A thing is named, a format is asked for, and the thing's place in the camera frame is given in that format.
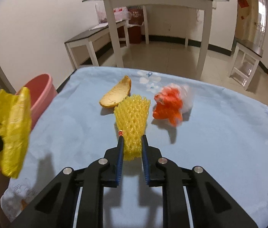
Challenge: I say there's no paper sheet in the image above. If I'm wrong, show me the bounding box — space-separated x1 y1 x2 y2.
88 23 109 31

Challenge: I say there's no light blue blanket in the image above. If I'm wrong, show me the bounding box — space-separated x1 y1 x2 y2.
0 66 268 228

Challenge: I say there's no orange and white plastic bag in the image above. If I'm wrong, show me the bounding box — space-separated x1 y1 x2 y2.
152 83 194 127

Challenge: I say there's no white bench with dark top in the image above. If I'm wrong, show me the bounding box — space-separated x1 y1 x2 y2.
64 20 130 69

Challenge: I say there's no dark red gift box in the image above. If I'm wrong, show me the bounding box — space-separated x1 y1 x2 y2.
127 6 144 44

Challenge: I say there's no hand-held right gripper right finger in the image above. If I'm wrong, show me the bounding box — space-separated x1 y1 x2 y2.
142 135 259 228

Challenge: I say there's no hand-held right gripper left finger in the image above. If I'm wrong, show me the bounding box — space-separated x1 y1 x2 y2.
10 138 125 228

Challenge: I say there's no yellow plastic bag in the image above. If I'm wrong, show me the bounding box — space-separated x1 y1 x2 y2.
0 86 33 179

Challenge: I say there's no white stool with dark top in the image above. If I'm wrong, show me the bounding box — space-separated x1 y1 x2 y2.
229 39 264 91

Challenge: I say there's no pink plastic basin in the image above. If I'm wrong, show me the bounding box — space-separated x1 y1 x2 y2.
15 74 58 129

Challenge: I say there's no orange pomelo peel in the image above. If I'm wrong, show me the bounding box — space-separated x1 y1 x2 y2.
99 75 132 108

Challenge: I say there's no yellow foam fruit net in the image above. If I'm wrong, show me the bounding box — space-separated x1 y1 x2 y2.
114 94 151 161

